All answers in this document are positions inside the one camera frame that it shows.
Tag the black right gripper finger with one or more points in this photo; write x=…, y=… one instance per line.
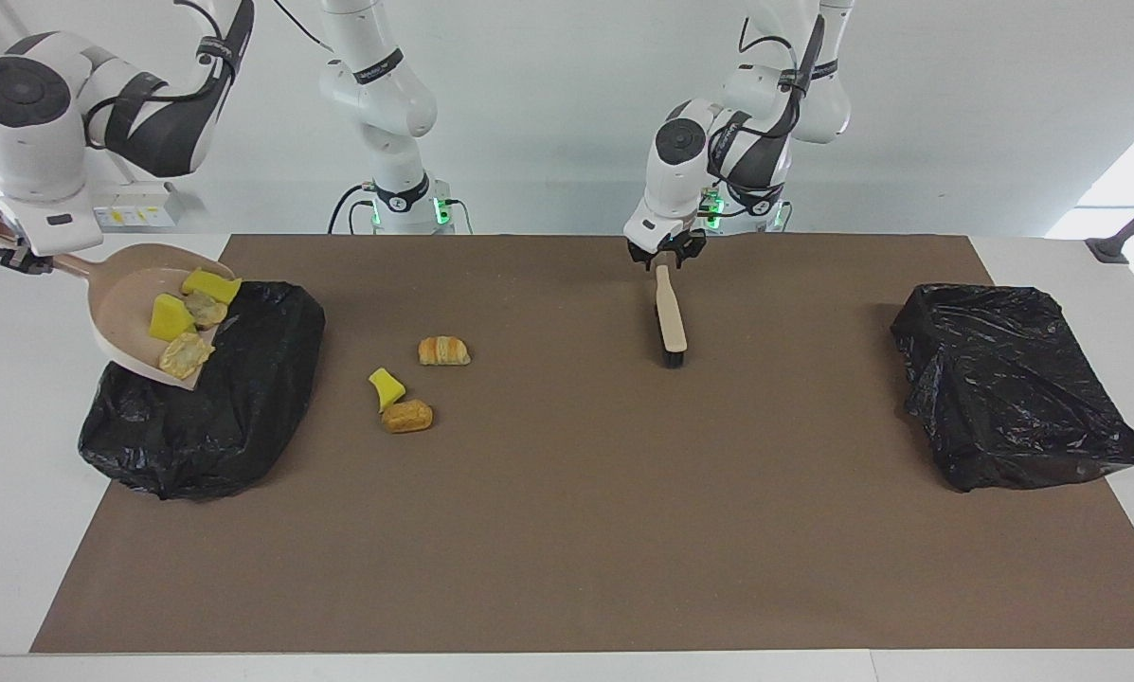
x=8, y=258

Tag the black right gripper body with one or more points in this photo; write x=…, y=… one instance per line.
x=38, y=263

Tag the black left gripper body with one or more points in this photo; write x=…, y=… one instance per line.
x=666, y=243

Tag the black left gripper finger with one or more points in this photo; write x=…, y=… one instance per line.
x=640, y=258
x=690, y=248

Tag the beige hand brush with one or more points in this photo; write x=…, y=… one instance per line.
x=671, y=317

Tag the beige plastic dustpan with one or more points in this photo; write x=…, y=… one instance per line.
x=126, y=303

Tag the wedge yellow sponge piece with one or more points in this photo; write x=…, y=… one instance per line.
x=170, y=318

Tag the large pale bread lump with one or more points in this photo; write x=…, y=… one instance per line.
x=186, y=356

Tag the notched yellow sponge piece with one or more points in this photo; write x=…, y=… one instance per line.
x=211, y=284

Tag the small pale bread chunk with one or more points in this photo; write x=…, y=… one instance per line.
x=206, y=310

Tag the striped croissant pastry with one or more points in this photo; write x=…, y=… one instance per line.
x=443, y=351

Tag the brown bread roll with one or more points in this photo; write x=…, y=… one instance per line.
x=407, y=417

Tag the small yellow green sponge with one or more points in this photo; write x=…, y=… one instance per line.
x=386, y=386

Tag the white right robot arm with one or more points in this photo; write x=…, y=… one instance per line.
x=26, y=142

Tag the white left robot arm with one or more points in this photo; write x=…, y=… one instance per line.
x=671, y=180

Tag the black bag lined bin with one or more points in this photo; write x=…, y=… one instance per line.
x=225, y=417
x=1012, y=388

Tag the brown table mat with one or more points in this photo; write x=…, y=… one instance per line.
x=566, y=587

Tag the white wall socket box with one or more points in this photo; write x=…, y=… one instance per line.
x=140, y=210

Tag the black camera stand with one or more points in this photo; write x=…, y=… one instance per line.
x=1111, y=248

